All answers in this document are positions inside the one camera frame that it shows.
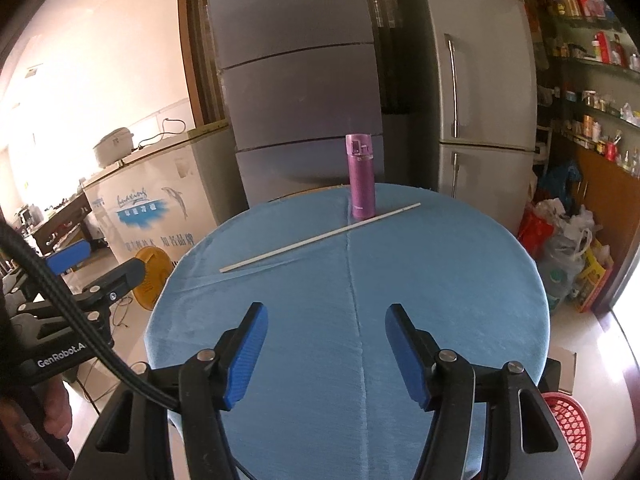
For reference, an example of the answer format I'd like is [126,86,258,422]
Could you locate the white plastic bags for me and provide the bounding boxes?
[535,199,606,251]

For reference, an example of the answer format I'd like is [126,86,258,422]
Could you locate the brown wooden shelf cabinet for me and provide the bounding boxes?
[516,0,640,316]

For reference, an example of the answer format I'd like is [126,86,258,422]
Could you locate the blue tablecloth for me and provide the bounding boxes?
[144,183,551,480]

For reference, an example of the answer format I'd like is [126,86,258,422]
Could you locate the white chest freezer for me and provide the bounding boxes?
[82,122,251,266]

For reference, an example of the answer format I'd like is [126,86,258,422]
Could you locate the white rice cooker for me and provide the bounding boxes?
[92,127,137,167]

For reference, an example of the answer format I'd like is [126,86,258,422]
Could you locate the large dark blue bag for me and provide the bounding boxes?
[540,160,583,201]

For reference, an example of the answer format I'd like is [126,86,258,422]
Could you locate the yellow round fan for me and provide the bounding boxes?
[131,254,173,313]

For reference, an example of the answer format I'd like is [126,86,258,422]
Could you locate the thin black power cord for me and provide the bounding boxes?
[136,117,188,148]

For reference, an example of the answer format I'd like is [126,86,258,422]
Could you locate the grey three-door refrigerator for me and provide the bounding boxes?
[205,0,386,208]

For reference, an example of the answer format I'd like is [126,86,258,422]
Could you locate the silver two-door refrigerator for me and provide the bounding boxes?
[417,0,538,236]

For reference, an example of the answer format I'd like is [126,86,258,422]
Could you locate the clear water jug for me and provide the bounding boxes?
[542,240,586,311]

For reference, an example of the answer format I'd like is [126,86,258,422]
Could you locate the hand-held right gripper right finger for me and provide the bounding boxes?
[384,303,583,480]

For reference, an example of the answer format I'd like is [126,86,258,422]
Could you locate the person's left hand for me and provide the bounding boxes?
[42,379,74,437]

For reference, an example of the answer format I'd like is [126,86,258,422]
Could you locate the red shopping bag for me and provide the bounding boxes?
[517,205,556,261]

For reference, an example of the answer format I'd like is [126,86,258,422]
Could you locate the long white plastic strip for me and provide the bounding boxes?
[220,202,422,274]

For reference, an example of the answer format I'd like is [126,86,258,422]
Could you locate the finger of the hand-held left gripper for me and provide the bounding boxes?
[46,240,93,275]
[75,259,147,323]

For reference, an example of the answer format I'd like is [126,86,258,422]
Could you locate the purple thermos bottle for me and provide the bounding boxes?
[345,133,376,221]

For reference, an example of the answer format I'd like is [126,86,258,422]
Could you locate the yellow red box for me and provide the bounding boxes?
[575,240,616,313]

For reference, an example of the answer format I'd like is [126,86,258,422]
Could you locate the assorted shelf bottles and boxes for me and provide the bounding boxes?
[535,0,640,176]

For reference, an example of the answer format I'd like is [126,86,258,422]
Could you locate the brown wooden door frame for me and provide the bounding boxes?
[177,0,231,126]

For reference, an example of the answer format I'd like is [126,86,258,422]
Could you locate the dark wooden side table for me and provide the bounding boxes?
[17,192,108,261]

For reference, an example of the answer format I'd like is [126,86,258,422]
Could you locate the red plastic basket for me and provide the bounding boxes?
[541,392,593,472]

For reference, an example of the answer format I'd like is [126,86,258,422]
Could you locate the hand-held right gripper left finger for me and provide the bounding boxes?
[75,302,269,480]

